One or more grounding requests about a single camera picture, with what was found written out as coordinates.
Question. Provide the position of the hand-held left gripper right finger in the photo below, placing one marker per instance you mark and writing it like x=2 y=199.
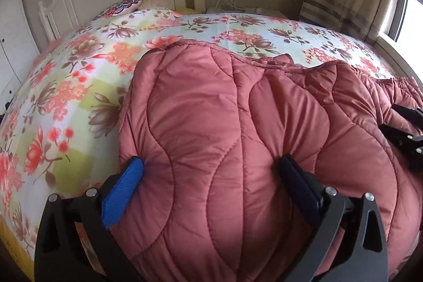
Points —
x=299 y=181

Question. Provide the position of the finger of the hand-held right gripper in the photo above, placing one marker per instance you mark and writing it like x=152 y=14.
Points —
x=408 y=113
x=404 y=141

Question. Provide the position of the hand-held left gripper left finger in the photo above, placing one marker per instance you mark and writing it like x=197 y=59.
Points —
x=124 y=189

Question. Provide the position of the pink quilted jacket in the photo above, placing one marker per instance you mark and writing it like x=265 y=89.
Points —
x=205 y=123

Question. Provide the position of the window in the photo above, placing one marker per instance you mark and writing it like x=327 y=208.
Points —
x=409 y=21

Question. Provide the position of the yellow bedsheet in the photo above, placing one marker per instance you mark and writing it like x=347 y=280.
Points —
x=13 y=255

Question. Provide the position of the floral quilt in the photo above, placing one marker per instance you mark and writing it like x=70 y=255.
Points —
x=66 y=70

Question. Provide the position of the patterned pillow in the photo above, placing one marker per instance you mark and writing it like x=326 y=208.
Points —
x=120 y=7

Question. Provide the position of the white wardrobe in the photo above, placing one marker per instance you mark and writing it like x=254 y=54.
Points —
x=16 y=37

